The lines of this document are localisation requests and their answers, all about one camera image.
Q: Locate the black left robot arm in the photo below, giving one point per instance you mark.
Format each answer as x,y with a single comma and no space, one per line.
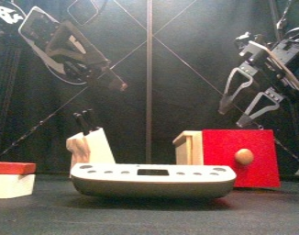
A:
4,15

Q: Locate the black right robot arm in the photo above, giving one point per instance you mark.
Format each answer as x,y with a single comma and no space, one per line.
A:
295,18

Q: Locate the red wooden box with knob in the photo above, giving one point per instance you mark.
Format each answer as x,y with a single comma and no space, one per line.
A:
238,143

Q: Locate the wooden toy cabinet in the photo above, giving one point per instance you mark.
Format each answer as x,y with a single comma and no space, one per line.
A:
189,150

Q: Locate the wooden toy knife block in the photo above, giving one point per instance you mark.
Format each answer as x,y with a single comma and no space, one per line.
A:
95,150

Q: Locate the white toy tray with holes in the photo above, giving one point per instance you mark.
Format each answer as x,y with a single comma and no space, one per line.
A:
153,180

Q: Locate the white box with red lid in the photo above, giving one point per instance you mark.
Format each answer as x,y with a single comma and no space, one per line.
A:
11,180

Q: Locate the vertical metal frame pole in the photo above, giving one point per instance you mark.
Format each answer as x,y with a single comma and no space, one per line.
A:
149,91

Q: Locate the diagonal frame brace rod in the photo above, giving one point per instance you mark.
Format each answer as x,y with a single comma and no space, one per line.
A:
46,119
189,64

